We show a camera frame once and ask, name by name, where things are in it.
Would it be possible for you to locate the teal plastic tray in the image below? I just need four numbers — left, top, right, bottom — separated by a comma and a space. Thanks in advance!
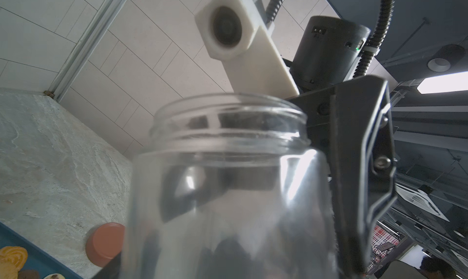
1, 224, 80, 279

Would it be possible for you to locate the aluminium corner frame post right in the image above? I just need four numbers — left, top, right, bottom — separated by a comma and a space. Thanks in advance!
43, 0, 127, 102

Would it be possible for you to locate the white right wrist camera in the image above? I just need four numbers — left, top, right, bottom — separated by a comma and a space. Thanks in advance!
195, 0, 299, 99

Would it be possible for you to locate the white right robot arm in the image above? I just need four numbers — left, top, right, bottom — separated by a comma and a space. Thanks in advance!
263, 0, 396, 279

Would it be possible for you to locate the terracotta jar lid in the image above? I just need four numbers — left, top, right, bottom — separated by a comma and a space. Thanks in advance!
85, 222, 125, 268

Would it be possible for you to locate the yellow pretzel cookie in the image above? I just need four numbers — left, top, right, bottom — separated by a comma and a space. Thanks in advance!
1, 246, 28, 271

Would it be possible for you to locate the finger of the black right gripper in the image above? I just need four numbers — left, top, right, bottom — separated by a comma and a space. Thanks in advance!
290, 75, 397, 279

